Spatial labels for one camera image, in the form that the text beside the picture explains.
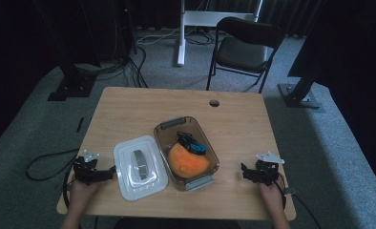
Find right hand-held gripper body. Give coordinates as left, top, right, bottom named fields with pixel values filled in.
left=256, top=151, right=285, bottom=187

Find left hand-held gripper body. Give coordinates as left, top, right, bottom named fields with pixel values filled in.
left=73, top=150, right=100, bottom=186

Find orange plush toy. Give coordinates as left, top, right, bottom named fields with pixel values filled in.
left=167, top=142, right=211, bottom=179

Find blue toy car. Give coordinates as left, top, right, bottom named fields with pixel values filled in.
left=176, top=131, right=207, bottom=156

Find clear brown storage box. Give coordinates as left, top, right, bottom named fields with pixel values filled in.
left=153, top=115, right=221, bottom=192

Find person's left hand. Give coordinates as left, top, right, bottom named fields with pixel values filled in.
left=69, top=180, right=99, bottom=209

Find person's right hand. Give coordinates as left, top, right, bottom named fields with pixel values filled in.
left=259, top=180, right=285, bottom=213

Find black floor strip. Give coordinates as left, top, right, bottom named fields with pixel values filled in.
left=75, top=116, right=85, bottom=134

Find black metal stand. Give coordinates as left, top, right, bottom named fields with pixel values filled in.
left=278, top=0, right=327, bottom=110
left=32, top=0, right=98, bottom=102

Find person's dark clothing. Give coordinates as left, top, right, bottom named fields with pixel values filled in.
left=113, top=217, right=241, bottom=229

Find black folding chair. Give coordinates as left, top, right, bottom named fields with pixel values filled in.
left=205, top=16, right=286, bottom=94

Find left hand-held gripper cable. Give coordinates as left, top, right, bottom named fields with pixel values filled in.
left=62, top=165, right=79, bottom=209

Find hand-held gripper cable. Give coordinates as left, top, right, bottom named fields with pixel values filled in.
left=62, top=165, right=79, bottom=209
left=276, top=173, right=323, bottom=229

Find right hand-held gripper cable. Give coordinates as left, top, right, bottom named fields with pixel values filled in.
left=276, top=173, right=323, bottom=229

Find black looped floor cable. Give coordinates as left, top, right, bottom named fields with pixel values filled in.
left=25, top=148, right=80, bottom=182

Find bundle of black floor cables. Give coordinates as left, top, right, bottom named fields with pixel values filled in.
left=75, top=46, right=150, bottom=89

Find white floor cable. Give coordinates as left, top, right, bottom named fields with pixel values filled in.
left=136, top=27, right=181, bottom=46

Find white desk frame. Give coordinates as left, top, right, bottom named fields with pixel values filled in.
left=177, top=0, right=263, bottom=67

